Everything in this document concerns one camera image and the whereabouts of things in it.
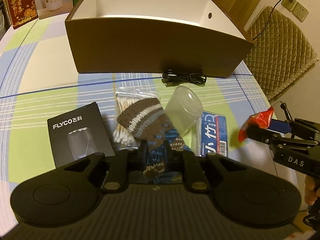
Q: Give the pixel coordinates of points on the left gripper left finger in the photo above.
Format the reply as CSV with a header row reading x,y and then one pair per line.
x,y
125,168

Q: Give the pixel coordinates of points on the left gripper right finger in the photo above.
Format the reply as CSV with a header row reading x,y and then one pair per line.
x,y
187,164

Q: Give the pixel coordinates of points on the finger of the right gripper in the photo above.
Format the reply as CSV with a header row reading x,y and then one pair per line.
x,y
265,135
287,126

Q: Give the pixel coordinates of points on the red snack packet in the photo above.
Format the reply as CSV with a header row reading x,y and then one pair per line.
x,y
261,119

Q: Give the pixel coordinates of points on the bag of cotton swabs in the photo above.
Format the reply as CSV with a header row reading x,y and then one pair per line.
x,y
129,103

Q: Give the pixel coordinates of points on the blue dental floss box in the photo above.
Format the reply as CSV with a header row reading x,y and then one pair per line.
x,y
212,134

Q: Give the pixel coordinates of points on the striped knitted sock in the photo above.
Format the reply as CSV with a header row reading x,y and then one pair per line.
x,y
155,128

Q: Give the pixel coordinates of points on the black shaver box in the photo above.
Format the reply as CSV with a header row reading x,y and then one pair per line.
x,y
78,133

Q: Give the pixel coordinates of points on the clear plastic cup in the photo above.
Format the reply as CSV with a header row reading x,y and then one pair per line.
x,y
183,109

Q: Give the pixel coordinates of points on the person's right hand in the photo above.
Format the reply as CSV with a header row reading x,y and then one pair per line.
x,y
311,190

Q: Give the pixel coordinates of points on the quilted cushioned chair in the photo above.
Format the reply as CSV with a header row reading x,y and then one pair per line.
x,y
281,55

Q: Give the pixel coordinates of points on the checkered tablecloth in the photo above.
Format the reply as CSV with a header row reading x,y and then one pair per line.
x,y
39,81

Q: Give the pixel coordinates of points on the brown cardboard storage box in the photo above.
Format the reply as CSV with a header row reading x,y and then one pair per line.
x,y
151,36

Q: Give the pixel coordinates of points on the red gift box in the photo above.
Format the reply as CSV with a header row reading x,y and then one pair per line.
x,y
22,12

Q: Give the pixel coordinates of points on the wall power socket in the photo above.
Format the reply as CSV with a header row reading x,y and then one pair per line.
x,y
297,9

